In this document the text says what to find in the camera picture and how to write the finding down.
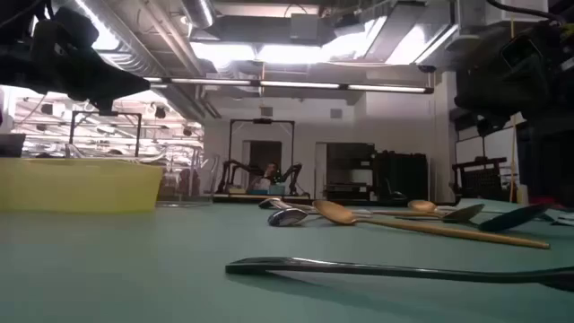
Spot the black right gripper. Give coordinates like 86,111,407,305
455,20,574,134

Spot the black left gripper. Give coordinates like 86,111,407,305
0,35,152,117

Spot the black spoon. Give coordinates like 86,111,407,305
225,256,574,292
394,204,552,233
267,207,325,228

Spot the long wooden spoon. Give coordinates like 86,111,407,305
312,199,552,250

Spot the black mesh cart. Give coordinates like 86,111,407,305
451,156,509,202

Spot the yellow plastic bin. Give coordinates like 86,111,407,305
0,156,165,214

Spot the black cabinet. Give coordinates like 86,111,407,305
374,151,430,203

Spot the dark monitor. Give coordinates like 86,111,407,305
0,133,27,159

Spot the clear plastic bin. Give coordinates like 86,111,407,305
154,150,215,208

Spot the red object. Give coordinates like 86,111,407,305
528,195,560,208

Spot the background work table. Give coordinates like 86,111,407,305
212,192,312,204

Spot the dark door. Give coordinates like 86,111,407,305
248,140,283,192

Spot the black open shelf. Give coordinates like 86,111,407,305
325,142,377,202

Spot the person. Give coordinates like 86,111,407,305
257,161,283,192

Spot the green table mat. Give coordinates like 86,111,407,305
0,196,574,323

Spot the long ceiling light bar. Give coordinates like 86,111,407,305
142,75,435,95

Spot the grey ceiling box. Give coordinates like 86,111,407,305
289,12,324,45

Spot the black gantry frame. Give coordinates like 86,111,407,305
227,118,297,198
68,109,144,159

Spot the white wall board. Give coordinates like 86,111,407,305
455,127,517,180

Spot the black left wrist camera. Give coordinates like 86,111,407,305
52,5,100,46

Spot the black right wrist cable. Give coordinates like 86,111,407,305
486,0,567,24

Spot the round silver ventilation duct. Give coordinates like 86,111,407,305
178,0,217,31

